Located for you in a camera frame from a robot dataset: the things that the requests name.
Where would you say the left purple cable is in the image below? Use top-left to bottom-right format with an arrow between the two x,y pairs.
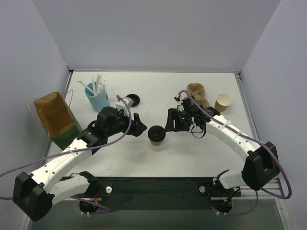
0,95 -> 132,201

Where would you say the brown and green paper bag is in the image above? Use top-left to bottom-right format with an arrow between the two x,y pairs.
28,92 -> 82,150

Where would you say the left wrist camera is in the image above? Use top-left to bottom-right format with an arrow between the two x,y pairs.
116,97 -> 134,115

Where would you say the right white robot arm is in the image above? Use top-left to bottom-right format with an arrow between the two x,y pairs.
165,95 -> 280,196

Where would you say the blue straw holder cup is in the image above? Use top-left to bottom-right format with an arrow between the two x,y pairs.
84,83 -> 110,113

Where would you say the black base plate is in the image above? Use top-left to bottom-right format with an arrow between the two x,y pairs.
76,177 -> 241,211

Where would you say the white wrapped straw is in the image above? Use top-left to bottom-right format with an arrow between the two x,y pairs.
95,73 -> 101,94
99,78 -> 108,93
92,75 -> 96,96
78,80 -> 93,91

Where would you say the aluminium frame rail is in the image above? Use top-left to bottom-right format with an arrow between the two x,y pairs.
234,71 -> 285,196

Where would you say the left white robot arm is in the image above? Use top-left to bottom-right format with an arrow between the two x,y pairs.
12,106 -> 147,221

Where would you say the purple cable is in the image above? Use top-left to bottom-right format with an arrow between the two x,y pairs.
178,90 -> 293,199
0,95 -> 132,201

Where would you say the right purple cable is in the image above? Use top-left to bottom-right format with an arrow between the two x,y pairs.
178,90 -> 293,199

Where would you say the brown paper coffee cup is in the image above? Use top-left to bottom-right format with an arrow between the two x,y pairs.
150,140 -> 163,146

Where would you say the brown pulp cup carrier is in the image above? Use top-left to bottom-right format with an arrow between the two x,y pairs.
187,83 -> 210,109

